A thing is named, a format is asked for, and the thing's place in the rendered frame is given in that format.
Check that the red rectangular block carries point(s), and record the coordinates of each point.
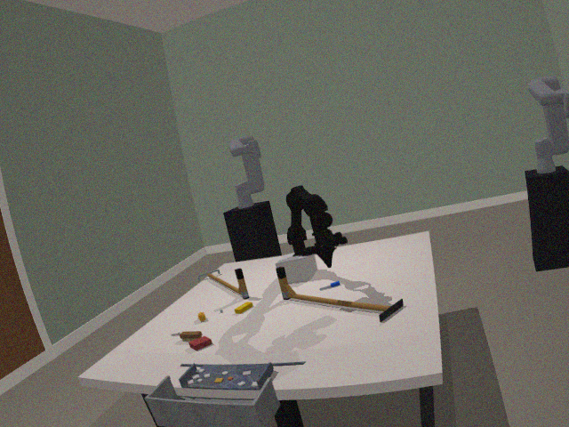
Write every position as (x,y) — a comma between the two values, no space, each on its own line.
(200,343)

